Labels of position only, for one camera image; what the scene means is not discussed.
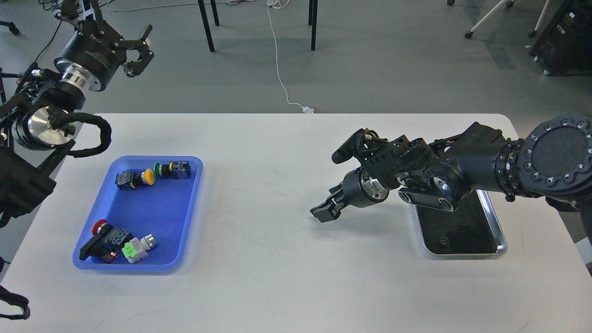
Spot green push button switch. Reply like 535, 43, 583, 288
152, 160, 191, 179

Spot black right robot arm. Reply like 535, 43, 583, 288
310, 115, 592, 237

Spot white chair base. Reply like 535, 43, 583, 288
447, 0, 553, 39

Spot black cable on floor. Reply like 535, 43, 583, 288
32, 0, 111, 65

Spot black equipment case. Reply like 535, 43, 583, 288
529, 0, 592, 76

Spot silver metal tray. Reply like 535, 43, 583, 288
416, 190, 508, 259

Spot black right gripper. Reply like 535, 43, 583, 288
309, 169, 389, 223

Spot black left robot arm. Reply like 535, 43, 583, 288
1, 0, 154, 228

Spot blue plastic tray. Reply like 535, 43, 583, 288
72, 155, 203, 272

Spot black table legs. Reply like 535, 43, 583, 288
198, 0, 319, 53

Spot red emergency stop switch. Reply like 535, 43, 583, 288
79, 219, 134, 264

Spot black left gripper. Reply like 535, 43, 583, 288
54, 0, 154, 92

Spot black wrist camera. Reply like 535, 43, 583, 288
331, 128, 374, 164

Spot green white selector switch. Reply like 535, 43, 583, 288
121, 234, 159, 264

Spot white cable on floor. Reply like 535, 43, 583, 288
267, 0, 315, 114

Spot yellow push button switch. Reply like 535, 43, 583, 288
114, 169, 156, 190

